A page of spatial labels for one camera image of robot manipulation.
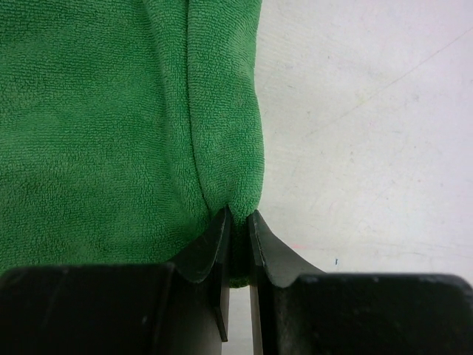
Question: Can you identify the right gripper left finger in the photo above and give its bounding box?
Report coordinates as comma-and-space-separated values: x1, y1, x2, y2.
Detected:
1, 209, 231, 354

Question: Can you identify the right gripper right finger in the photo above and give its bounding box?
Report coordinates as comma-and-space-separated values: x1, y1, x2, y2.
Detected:
247, 212, 472, 354

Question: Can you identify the green microfiber towel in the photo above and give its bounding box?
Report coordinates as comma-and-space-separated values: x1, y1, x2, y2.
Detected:
1, 1, 265, 288

